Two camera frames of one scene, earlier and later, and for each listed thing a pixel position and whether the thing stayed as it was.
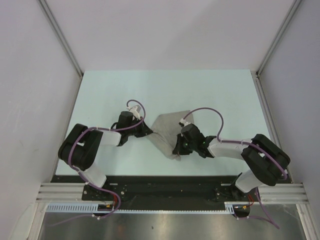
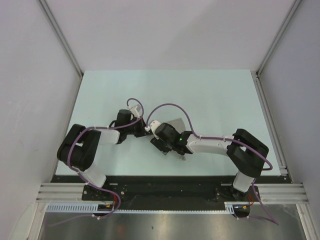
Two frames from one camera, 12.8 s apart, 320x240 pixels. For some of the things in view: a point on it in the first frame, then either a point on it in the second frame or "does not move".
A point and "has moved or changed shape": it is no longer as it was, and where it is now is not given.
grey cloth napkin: [166, 129] has moved or changed shape
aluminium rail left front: [62, 193] does not move
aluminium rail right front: [291, 193] does not move
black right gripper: [179, 150] -> [158, 142]
